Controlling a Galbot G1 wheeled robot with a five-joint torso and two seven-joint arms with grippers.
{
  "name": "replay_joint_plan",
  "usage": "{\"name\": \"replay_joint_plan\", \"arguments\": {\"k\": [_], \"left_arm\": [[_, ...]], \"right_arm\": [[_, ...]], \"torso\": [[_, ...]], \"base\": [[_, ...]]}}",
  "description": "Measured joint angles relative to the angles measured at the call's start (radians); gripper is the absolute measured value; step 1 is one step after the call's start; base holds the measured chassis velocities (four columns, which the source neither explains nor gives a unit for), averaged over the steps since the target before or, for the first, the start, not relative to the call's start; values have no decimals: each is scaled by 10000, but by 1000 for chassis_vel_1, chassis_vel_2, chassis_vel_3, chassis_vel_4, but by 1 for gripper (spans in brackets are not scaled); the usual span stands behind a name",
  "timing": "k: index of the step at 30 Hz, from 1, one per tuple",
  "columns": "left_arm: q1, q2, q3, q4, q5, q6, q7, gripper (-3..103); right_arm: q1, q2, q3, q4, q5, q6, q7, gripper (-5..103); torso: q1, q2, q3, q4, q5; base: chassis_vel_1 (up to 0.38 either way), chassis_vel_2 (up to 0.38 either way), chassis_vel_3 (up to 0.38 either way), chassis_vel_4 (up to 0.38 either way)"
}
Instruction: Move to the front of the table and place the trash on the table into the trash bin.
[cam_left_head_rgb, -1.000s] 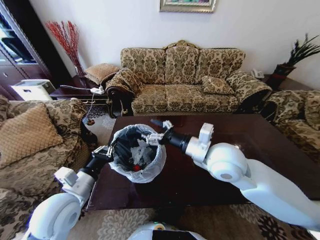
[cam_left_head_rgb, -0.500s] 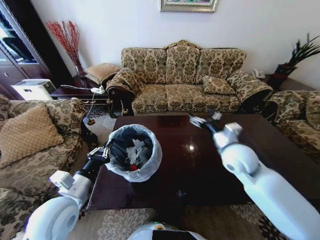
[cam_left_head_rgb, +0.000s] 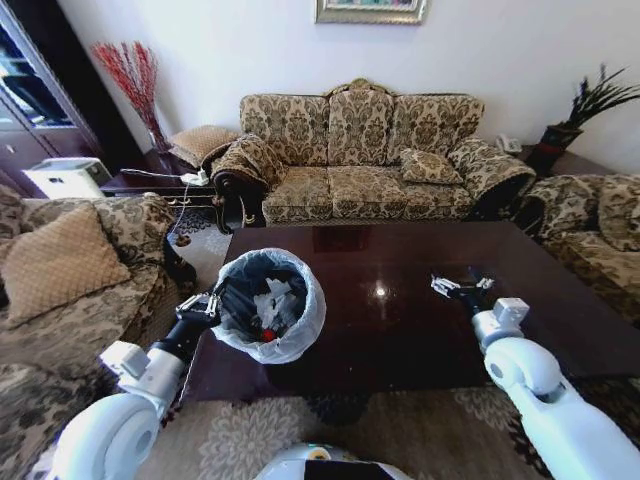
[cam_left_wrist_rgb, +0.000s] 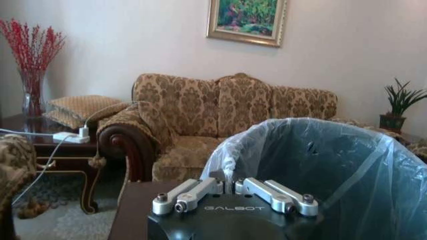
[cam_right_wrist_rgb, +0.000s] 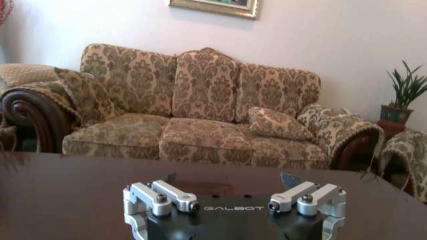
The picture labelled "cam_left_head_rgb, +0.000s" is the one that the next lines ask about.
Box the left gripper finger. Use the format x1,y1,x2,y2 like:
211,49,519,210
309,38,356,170
203,297,224,329
174,277,227,317

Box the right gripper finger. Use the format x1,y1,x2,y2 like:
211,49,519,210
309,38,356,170
467,266,498,292
430,273,460,297

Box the trash bin with white liner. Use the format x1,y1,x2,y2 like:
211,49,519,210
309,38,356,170
209,247,328,365

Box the white crumpled paper trash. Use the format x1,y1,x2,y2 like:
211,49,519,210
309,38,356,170
252,276,301,337

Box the patterned armchair with tan pillow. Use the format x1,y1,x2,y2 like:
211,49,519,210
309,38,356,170
0,183,197,374

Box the patterned square sofa cushion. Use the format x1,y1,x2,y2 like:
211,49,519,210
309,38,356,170
398,148,466,185

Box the beige patterned rug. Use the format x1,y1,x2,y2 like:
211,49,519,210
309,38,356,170
134,207,640,480

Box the dark side table gold trim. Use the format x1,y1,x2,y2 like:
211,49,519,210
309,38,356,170
98,148,221,211

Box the large tan quilted pillow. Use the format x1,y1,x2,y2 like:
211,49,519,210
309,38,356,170
0,205,132,324

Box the patterned three-seat sofa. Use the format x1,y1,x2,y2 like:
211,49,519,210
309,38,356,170
209,77,539,235

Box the dark wooden corner table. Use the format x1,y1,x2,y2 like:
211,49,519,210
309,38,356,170
517,143,632,177

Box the dark plant pot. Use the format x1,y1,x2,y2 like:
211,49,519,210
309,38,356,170
527,123,585,177

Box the small tan quilted pillow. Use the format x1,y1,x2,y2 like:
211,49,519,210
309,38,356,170
167,124,240,169

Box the clear glass vase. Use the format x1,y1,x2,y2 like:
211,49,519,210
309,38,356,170
148,119,174,154

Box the white robot front shell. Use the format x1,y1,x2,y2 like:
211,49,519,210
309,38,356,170
252,442,416,480

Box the white air purifier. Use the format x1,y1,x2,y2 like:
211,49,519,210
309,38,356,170
22,156,112,200

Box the dark green spiky plant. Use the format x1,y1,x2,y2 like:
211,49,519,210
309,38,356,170
562,62,640,132

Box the red dried branches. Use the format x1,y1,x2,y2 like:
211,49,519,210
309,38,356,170
89,40,169,151

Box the dark wooden cabinet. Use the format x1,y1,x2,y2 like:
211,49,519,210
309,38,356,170
0,0,134,199

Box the silver framed picture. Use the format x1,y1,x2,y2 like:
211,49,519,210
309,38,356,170
313,0,430,26

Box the white power cable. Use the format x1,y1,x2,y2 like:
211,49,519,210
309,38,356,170
118,167,207,241

